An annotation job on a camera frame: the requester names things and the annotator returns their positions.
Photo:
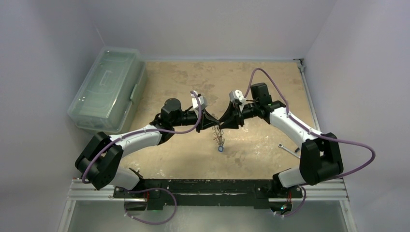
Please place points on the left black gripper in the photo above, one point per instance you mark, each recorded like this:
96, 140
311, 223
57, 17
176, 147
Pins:
206, 121

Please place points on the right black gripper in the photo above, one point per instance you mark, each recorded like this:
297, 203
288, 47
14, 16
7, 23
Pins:
238, 115

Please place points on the large keyring with keys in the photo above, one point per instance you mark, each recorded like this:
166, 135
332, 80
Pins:
218, 136

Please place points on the translucent green plastic storage box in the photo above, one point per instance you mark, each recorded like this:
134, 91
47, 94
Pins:
111, 92

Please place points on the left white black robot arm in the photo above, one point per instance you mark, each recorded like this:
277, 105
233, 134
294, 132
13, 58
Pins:
99, 161

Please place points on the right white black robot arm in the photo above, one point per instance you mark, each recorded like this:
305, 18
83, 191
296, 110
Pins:
320, 157

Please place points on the silver wrench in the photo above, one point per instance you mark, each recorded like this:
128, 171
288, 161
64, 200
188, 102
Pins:
290, 151

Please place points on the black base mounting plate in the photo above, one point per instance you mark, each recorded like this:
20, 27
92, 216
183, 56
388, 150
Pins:
256, 193

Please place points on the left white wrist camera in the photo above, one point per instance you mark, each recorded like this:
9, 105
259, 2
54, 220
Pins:
198, 99

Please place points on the aluminium frame rail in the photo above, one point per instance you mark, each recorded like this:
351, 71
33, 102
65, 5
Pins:
331, 190

